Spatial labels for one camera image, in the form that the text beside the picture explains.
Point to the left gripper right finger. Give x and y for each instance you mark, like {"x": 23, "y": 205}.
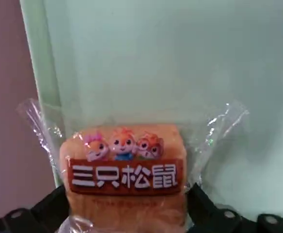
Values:
{"x": 204, "y": 206}

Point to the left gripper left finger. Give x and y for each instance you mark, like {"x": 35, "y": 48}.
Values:
{"x": 41, "y": 213}

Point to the bread pack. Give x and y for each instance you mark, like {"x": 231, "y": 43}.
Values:
{"x": 124, "y": 174}

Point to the green rectangular tray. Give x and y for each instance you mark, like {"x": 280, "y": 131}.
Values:
{"x": 155, "y": 60}

